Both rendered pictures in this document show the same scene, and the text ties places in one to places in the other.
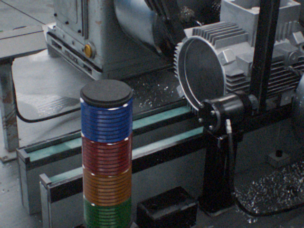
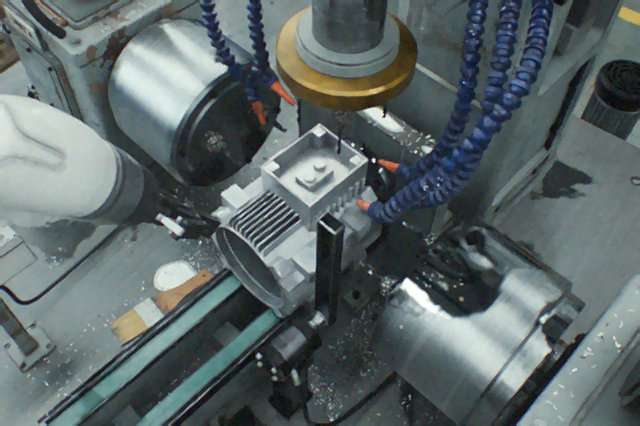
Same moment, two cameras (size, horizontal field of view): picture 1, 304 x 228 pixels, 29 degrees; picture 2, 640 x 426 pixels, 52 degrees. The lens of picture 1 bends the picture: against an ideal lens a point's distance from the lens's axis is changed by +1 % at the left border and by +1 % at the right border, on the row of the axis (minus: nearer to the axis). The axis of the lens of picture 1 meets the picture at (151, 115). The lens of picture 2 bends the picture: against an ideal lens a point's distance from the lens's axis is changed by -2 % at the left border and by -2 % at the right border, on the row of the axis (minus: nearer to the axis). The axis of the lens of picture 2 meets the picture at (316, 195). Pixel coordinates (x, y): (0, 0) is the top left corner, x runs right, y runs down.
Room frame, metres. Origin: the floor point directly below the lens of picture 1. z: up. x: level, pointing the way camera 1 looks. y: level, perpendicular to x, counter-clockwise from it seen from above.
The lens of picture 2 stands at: (0.54, -0.08, 1.90)
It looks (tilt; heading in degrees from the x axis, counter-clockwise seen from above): 54 degrees down; 348
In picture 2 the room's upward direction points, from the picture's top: 2 degrees clockwise
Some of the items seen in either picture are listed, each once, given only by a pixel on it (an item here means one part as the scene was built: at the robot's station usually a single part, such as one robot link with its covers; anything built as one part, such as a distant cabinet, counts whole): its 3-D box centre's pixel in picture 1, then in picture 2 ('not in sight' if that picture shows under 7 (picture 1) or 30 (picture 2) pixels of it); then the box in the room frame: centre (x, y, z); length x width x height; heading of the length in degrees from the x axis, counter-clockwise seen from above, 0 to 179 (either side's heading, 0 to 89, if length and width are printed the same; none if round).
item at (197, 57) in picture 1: (238, 65); (295, 229); (1.12, -0.18, 1.02); 0.20 x 0.19 x 0.19; 124
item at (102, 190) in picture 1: (107, 176); not in sight; (0.59, 0.05, 1.10); 0.06 x 0.06 x 0.04
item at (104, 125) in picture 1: (106, 113); not in sight; (0.59, 0.05, 1.19); 0.06 x 0.06 x 0.04
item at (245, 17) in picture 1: (258, 18); (314, 178); (1.14, -0.21, 1.11); 0.12 x 0.11 x 0.07; 124
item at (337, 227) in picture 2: (263, 46); (326, 277); (0.96, -0.19, 1.12); 0.04 x 0.03 x 0.26; 125
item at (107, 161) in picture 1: (107, 146); not in sight; (0.59, 0.05, 1.14); 0.06 x 0.06 x 0.04
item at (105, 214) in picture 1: (107, 205); not in sight; (0.59, 0.05, 1.05); 0.06 x 0.06 x 0.04
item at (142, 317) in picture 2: not in sight; (163, 303); (1.14, 0.06, 0.80); 0.21 x 0.05 x 0.01; 119
